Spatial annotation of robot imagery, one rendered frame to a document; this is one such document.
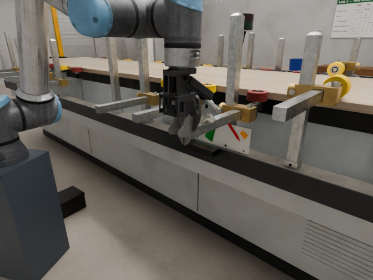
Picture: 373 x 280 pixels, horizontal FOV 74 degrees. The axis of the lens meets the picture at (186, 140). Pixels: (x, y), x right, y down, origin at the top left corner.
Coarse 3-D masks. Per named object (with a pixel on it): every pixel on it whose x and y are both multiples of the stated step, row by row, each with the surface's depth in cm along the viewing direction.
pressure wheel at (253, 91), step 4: (248, 92) 97; (252, 92) 95; (256, 92) 95; (260, 92) 95; (264, 92) 95; (248, 96) 97; (252, 96) 95; (256, 96) 95; (260, 96) 94; (264, 96) 95; (248, 100) 97; (252, 100) 96; (256, 100) 95; (260, 100) 95; (264, 100) 95
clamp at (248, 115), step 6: (222, 102) 96; (228, 108) 92; (234, 108) 90; (240, 108) 88; (246, 108) 87; (252, 108) 87; (246, 114) 87; (252, 114) 88; (240, 120) 89; (246, 120) 88; (252, 120) 89
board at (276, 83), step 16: (64, 64) 220; (80, 64) 220; (96, 64) 220; (128, 64) 220; (160, 64) 220; (160, 80) 139; (208, 80) 130; (224, 80) 130; (240, 80) 130; (256, 80) 130; (272, 80) 130; (288, 80) 130; (320, 80) 130; (352, 80) 130; (368, 80) 130; (272, 96) 99; (352, 96) 92; (368, 96) 92; (368, 112) 79
